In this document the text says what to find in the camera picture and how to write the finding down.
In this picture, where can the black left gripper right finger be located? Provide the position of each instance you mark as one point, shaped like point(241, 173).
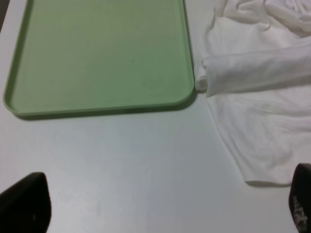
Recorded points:
point(300, 198)

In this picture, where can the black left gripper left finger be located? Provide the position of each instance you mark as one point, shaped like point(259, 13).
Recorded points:
point(25, 207)

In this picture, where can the white short sleeve shirt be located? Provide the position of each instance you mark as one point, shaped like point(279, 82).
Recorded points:
point(254, 66)

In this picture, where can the green plastic tray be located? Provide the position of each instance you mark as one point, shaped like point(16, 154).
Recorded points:
point(77, 57)

